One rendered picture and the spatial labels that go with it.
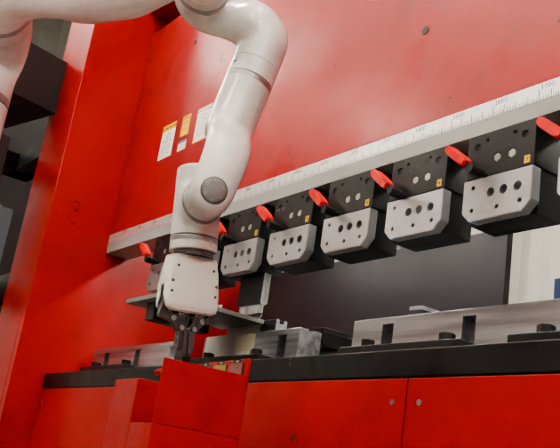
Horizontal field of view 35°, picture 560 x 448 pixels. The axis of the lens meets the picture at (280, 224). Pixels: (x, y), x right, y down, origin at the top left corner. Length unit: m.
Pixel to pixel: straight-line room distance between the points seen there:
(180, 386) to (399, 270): 1.16
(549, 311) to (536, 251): 5.79
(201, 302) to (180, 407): 0.18
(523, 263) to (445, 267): 4.91
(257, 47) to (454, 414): 0.76
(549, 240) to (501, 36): 5.51
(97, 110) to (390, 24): 1.30
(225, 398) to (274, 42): 0.66
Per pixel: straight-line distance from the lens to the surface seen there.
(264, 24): 1.68
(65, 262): 2.82
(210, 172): 1.47
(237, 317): 1.98
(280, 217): 2.02
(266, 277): 2.07
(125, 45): 3.09
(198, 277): 1.52
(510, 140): 1.55
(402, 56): 1.87
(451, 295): 2.32
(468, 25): 1.76
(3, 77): 1.58
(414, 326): 1.60
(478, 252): 2.29
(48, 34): 9.90
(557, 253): 7.06
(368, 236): 1.75
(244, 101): 1.60
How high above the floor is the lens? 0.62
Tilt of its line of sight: 17 degrees up
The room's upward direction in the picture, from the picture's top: 9 degrees clockwise
